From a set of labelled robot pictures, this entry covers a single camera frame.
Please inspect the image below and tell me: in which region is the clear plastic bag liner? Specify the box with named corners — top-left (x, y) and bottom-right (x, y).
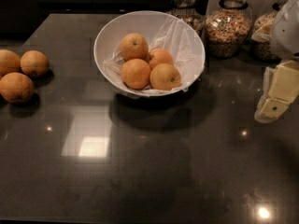
top-left (103, 15), bottom-right (206, 97)

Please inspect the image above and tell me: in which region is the front table orange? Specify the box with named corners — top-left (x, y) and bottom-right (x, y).
top-left (0, 72), bottom-right (35, 105)

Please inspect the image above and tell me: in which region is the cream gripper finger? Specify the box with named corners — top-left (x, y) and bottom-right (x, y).
top-left (251, 19), bottom-right (274, 43)
top-left (254, 60), bottom-right (299, 123)

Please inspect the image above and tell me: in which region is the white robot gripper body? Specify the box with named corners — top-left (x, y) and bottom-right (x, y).
top-left (270, 0), bottom-right (299, 60)

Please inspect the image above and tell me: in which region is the left glass cereal jar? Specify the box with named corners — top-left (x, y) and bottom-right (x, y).
top-left (168, 0), bottom-right (204, 35)

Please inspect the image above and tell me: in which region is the white bowl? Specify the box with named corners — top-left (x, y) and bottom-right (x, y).
top-left (93, 10), bottom-right (206, 99)

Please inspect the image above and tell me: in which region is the table orange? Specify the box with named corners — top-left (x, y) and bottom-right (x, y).
top-left (0, 72), bottom-right (35, 105)
top-left (21, 50), bottom-right (50, 77)
top-left (0, 49), bottom-right (21, 76)

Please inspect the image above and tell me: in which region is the middle glass cereal jar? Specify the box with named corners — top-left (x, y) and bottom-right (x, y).
top-left (205, 0), bottom-right (252, 59)

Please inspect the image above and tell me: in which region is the glass cereal jar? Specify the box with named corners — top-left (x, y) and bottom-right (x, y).
top-left (168, 0), bottom-right (204, 35)
top-left (249, 0), bottom-right (288, 63)
top-left (205, 0), bottom-right (252, 59)

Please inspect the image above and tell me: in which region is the right glass cereal jar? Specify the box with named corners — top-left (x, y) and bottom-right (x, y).
top-left (249, 0), bottom-right (288, 63)

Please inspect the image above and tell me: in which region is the upper right table orange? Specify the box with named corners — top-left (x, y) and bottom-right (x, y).
top-left (21, 50), bottom-right (50, 77)

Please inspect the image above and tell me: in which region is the upper left table orange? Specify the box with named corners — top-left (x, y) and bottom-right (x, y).
top-left (0, 49), bottom-right (21, 76)

